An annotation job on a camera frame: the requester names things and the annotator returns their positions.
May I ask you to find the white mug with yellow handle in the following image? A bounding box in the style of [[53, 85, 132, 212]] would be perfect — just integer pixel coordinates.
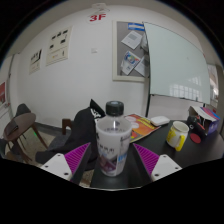
[[165, 120, 190, 152]]

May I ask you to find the large whiteboard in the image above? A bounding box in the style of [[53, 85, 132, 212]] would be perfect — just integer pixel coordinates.
[[143, 21, 212, 105]]

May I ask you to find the small white wall poster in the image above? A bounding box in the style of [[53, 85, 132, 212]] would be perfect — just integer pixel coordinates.
[[28, 48, 43, 75]]

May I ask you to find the large white wall poster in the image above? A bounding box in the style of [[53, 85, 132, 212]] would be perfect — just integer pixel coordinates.
[[45, 26, 73, 67]]

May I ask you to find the blue and purple cardboard box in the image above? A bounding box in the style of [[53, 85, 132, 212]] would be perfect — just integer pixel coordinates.
[[188, 105, 222, 136]]

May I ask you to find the black and red device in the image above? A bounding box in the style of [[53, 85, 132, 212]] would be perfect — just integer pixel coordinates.
[[185, 114, 207, 135]]

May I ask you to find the clear plastic water bottle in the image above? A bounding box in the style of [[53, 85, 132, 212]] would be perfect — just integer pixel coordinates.
[[95, 100, 133, 178]]

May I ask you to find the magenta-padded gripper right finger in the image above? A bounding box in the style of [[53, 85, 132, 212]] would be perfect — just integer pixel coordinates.
[[133, 142, 184, 185]]

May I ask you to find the colourful pinned leaflet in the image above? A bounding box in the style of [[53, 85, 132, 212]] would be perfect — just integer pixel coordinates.
[[120, 50, 142, 76]]

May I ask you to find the dark chair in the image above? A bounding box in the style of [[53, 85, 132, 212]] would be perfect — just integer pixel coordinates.
[[14, 103, 33, 118]]

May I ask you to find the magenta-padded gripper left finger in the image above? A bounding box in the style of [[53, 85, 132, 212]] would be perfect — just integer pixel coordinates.
[[40, 142, 92, 185]]

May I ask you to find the red floor number sign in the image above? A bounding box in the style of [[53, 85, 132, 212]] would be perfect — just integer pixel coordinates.
[[88, 13, 108, 23]]

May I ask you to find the colourful orange book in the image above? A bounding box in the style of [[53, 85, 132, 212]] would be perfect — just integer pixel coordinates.
[[124, 113, 162, 144]]

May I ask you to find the grey framed bulletin board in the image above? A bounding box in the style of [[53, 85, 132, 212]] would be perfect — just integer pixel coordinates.
[[112, 20, 150, 83]]

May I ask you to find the white paper sheet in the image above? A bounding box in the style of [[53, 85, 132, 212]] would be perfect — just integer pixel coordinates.
[[121, 30, 144, 50]]

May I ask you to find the round brown wooden table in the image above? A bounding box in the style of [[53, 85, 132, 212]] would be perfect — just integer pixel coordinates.
[[3, 112, 49, 154]]

